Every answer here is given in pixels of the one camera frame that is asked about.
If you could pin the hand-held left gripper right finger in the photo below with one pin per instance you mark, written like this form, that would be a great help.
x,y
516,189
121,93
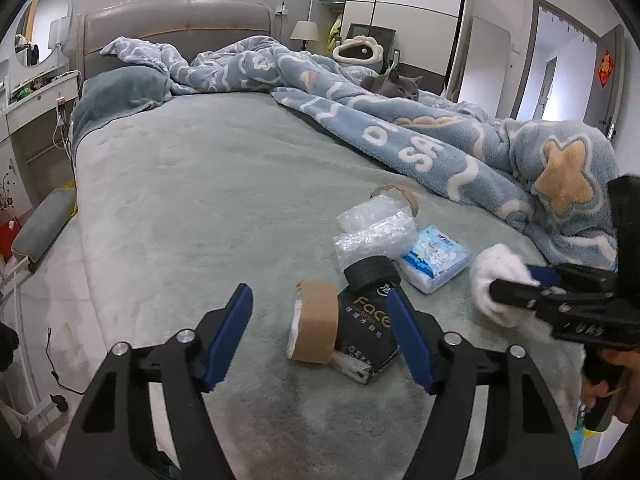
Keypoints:
x,y
407,330

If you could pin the clear bubble wrap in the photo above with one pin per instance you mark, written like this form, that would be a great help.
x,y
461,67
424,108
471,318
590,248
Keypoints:
x,y
375,235

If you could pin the bed with grey sheet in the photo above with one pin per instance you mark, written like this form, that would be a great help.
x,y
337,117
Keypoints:
x,y
200,185

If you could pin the grey-blue pillow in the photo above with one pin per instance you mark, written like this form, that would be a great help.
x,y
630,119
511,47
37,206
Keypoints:
x,y
115,95

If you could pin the cardboard tape core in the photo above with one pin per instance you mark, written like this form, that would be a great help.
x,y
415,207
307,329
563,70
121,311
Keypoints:
x,y
410,200

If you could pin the black tissue packet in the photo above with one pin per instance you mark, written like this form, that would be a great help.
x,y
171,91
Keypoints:
x,y
360,330

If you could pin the wall socket with plug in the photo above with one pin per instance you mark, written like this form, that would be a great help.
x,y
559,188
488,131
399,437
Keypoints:
x,y
281,9

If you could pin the blue and white tissue pack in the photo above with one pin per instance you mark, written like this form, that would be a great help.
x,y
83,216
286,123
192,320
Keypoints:
x,y
435,260

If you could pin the grey cat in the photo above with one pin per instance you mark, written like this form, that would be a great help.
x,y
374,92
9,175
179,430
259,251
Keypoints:
x,y
392,85

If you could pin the grey cushioned bench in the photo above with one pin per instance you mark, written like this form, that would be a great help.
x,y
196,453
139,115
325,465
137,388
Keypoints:
x,y
42,230

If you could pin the white panel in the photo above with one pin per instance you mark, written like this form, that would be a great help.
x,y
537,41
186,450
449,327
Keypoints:
x,y
482,60

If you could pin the yellow-green cloth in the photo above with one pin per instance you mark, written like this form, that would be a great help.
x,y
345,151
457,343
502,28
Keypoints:
x,y
334,35

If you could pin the red door decoration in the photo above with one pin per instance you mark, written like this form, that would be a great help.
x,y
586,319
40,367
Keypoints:
x,y
605,69

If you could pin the red bag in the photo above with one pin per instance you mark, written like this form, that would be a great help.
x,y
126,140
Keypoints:
x,y
7,235

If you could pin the round wall mirror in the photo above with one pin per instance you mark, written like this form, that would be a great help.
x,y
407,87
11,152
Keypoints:
x,y
45,20

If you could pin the blue printed fleece blanket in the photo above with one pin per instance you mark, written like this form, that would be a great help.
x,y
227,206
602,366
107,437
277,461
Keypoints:
x,y
400,130

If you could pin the cream cat bed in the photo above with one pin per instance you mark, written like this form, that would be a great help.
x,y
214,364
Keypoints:
x,y
357,49

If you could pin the white dressing table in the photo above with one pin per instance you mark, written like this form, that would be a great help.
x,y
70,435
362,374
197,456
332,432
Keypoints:
x,y
30,125

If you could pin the grey padded headboard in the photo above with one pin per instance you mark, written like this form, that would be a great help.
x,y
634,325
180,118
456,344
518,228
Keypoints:
x,y
175,25

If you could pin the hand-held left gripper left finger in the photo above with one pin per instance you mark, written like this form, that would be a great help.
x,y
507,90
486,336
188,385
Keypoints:
x,y
235,320

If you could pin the bedside lamp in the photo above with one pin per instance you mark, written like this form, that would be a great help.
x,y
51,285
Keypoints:
x,y
305,31

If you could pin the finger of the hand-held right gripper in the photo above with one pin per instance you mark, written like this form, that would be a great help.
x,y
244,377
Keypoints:
x,y
544,275
515,294

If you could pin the person's right hand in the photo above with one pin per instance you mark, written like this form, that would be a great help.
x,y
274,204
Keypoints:
x,y
629,375

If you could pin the grey door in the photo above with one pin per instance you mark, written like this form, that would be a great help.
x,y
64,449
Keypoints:
x,y
607,105

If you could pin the white and grey wardrobe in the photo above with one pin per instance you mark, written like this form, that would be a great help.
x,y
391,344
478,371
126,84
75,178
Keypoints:
x,y
415,0

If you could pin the black tape roll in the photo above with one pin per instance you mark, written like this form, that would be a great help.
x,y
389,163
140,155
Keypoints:
x,y
370,272

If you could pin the brown tape roll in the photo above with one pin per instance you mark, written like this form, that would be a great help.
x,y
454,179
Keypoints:
x,y
315,325

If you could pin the white cloth ball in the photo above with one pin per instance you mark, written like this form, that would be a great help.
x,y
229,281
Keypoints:
x,y
492,265

